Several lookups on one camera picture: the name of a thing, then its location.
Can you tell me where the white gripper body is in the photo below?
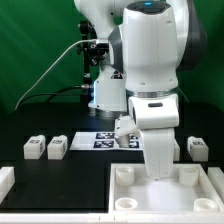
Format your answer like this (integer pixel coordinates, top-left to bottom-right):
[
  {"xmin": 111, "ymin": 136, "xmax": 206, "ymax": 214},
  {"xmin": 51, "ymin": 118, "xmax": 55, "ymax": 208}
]
[{"xmin": 128, "ymin": 94, "xmax": 179, "ymax": 179}]

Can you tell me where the white square tabletop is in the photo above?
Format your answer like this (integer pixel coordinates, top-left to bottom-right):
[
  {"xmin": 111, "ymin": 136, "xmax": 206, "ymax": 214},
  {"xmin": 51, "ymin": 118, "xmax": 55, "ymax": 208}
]
[{"xmin": 109, "ymin": 164, "xmax": 224, "ymax": 213}]

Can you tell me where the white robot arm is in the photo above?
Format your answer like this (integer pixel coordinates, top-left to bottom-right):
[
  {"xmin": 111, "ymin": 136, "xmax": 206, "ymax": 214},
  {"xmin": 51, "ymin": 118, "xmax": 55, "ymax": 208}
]
[{"xmin": 74, "ymin": 0, "xmax": 207, "ymax": 179}]

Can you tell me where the white sheet with tags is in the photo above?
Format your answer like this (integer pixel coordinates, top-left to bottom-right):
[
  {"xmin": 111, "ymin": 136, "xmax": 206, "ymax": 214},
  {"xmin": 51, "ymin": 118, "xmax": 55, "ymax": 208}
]
[{"xmin": 69, "ymin": 131, "xmax": 145, "ymax": 152}]

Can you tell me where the black cable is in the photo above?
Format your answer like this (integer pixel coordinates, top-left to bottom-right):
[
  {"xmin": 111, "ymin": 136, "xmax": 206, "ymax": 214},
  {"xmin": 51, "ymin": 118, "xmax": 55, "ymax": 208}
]
[{"xmin": 15, "ymin": 85, "xmax": 94, "ymax": 111}]

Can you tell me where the grey cable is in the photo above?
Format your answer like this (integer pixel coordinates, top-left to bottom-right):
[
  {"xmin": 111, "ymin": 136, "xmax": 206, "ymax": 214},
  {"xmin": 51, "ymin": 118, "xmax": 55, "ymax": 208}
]
[{"xmin": 14, "ymin": 39, "xmax": 98, "ymax": 111}]

